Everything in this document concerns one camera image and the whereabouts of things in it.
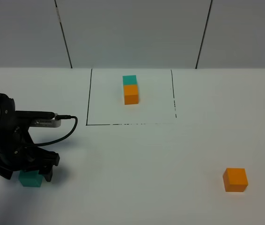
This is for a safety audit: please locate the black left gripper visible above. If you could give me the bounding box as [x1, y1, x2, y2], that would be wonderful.
[0, 111, 60, 182]

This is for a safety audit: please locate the template teal cube block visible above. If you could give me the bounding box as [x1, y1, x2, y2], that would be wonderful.
[122, 75, 137, 86]

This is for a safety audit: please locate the black camera cable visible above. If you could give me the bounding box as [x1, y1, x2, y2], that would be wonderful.
[24, 114, 78, 148]

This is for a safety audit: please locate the template orange cube block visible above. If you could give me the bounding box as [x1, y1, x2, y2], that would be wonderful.
[123, 84, 139, 105]

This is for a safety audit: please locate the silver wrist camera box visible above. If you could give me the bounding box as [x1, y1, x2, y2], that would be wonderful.
[30, 114, 61, 128]

